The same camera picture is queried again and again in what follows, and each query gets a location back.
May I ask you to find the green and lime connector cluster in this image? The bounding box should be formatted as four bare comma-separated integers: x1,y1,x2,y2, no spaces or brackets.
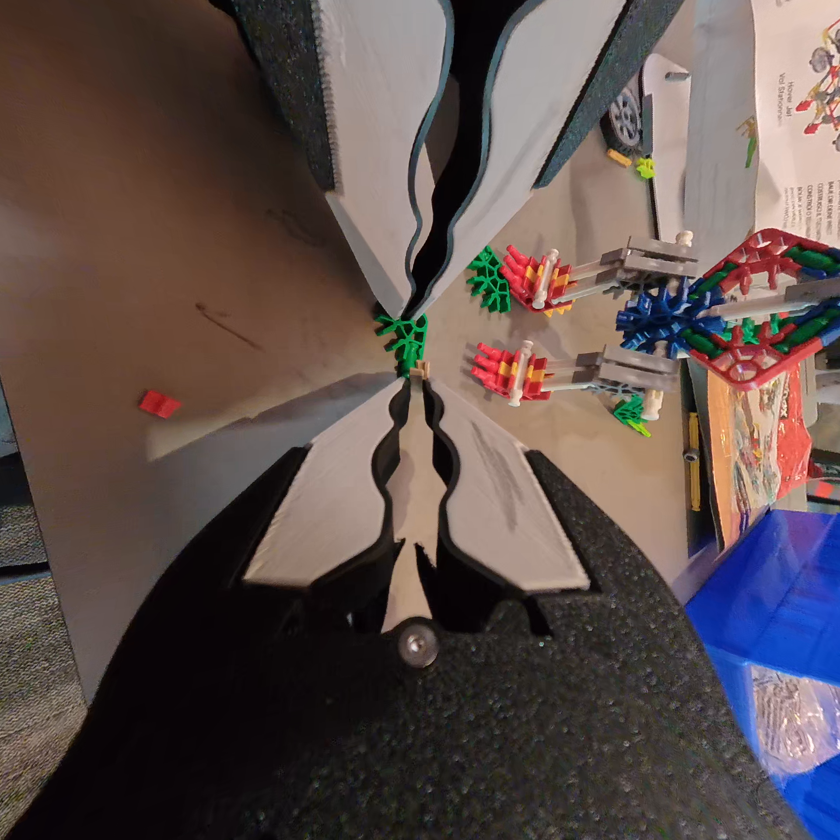
611,394,653,438

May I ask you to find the black toy tire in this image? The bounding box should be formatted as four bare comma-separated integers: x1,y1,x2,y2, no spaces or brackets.
600,59,653,152

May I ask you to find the colourful toy construction model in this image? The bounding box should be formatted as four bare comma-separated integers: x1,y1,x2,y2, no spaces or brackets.
473,226,840,414

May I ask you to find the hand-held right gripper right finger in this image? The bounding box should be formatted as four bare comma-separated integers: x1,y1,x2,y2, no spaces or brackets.
420,381,588,605

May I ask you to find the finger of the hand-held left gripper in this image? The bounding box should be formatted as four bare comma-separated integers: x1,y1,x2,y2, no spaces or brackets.
415,0,631,320
315,0,456,319

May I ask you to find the blue plastic bin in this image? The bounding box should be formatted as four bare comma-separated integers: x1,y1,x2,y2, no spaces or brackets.
683,506,840,840

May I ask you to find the green fan-shaped connector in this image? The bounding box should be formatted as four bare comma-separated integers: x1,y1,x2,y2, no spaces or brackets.
466,246,515,313
374,309,431,368

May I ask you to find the printed instruction sheet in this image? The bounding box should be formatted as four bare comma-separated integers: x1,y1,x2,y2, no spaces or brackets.
751,0,840,250

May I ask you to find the clear plastic parts bag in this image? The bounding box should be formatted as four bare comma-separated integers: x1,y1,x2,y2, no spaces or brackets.
749,663,840,788

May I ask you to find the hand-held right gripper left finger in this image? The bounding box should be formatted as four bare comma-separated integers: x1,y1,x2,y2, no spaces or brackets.
243,381,416,602

